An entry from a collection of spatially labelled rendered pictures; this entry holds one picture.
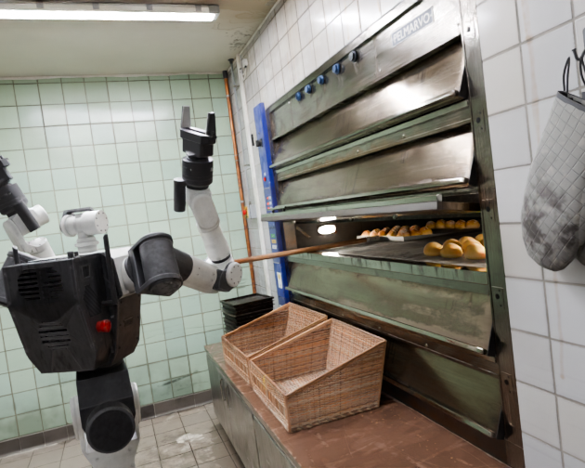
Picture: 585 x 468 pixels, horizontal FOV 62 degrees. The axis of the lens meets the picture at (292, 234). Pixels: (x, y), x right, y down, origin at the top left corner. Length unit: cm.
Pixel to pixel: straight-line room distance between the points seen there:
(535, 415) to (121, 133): 327
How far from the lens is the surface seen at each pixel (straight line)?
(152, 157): 393
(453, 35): 165
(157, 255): 132
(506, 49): 149
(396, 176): 190
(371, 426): 203
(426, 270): 183
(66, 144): 394
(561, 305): 142
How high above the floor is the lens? 145
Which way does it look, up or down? 3 degrees down
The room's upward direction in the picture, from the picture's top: 7 degrees counter-clockwise
